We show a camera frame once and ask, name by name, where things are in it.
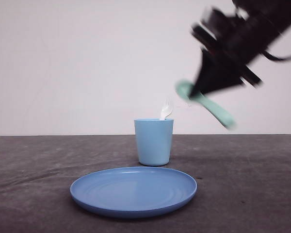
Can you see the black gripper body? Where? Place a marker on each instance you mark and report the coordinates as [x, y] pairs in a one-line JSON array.
[[234, 41]]

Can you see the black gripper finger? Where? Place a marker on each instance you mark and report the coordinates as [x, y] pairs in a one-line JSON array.
[[213, 76]]

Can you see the mint green spoon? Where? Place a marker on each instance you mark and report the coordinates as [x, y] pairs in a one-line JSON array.
[[184, 87]]

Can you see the white plastic fork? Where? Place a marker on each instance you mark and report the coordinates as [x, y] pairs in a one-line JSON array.
[[166, 109]]

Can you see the light blue plastic cup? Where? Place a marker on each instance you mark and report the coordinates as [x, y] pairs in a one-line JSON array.
[[153, 140]]

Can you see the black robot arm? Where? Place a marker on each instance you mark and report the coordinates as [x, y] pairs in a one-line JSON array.
[[284, 18]]

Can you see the blue plastic plate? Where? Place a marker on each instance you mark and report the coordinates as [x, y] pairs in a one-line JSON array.
[[133, 192]]

